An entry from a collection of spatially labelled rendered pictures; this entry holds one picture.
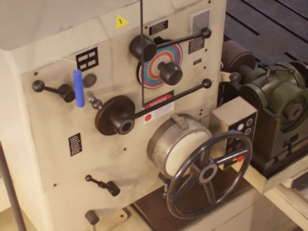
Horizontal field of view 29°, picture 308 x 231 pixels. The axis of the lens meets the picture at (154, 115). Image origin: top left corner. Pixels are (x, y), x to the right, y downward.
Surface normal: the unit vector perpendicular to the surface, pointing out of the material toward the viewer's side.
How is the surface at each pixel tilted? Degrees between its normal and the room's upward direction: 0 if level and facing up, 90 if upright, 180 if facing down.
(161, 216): 0
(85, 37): 45
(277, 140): 90
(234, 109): 0
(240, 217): 90
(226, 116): 0
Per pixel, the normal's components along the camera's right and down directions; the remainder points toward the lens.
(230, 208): 0.59, 0.55
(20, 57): 0.42, -0.13
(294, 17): 0.00, -0.73
